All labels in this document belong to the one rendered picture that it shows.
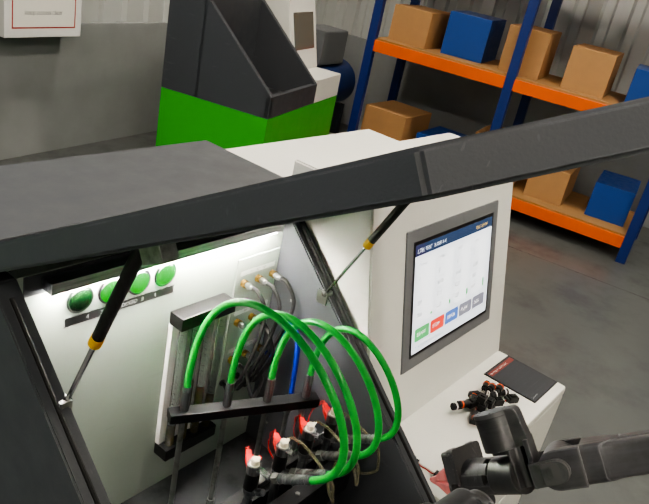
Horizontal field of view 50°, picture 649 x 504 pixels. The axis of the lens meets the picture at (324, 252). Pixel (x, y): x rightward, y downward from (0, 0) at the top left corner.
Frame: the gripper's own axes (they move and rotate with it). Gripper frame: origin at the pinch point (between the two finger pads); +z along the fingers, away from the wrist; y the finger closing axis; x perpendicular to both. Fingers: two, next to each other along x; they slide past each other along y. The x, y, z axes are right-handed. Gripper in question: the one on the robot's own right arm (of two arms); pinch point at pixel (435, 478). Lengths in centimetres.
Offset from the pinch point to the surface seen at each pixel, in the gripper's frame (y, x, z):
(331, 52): 339, -361, 399
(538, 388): 4, -78, 38
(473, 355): 17, -66, 46
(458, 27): 291, -398, 269
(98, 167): 73, 34, 35
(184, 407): 23, 25, 39
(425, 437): 1.9, -31.6, 36.3
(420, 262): 41, -32, 22
